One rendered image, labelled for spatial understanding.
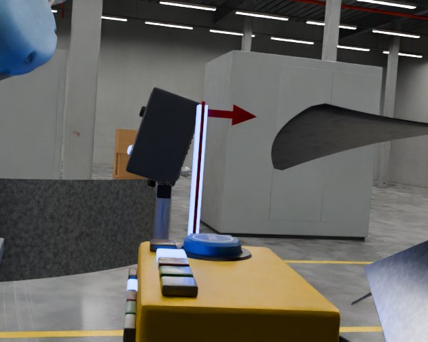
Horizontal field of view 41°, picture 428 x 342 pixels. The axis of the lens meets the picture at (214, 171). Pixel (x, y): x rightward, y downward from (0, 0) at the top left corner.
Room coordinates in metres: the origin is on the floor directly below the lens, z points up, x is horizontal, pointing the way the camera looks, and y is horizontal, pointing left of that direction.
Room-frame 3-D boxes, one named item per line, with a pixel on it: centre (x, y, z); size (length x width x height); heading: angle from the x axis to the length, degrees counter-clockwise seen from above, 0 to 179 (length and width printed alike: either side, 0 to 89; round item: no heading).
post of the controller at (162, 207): (1.16, 0.10, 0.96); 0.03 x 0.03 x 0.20; 8
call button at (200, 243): (0.39, 0.00, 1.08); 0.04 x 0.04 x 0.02
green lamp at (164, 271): (0.31, 0.02, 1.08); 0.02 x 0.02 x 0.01; 8
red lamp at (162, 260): (0.33, 0.02, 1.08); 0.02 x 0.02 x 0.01; 8
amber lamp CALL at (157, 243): (0.39, 0.03, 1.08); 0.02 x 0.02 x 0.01; 8
